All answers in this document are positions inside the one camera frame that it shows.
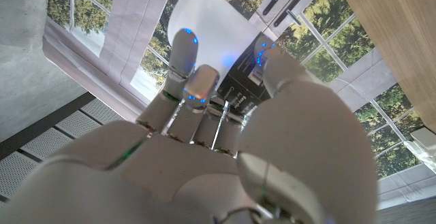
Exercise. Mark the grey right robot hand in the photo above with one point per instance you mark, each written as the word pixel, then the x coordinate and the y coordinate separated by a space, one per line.
pixel 190 169

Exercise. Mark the printed window backdrop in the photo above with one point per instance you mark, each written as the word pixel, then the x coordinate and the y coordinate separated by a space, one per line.
pixel 136 19

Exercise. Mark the white oil cruet black pump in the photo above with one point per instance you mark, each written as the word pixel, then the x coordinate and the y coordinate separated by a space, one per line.
pixel 218 23

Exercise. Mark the white tissue box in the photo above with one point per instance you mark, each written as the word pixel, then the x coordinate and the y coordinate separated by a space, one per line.
pixel 425 139

